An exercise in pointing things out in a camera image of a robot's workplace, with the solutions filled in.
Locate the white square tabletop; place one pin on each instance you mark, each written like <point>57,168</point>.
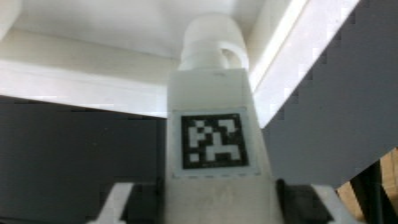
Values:
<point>149,56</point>

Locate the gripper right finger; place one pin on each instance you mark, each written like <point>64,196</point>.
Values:
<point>311,205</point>

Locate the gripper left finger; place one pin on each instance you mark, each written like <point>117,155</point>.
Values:
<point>130,205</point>

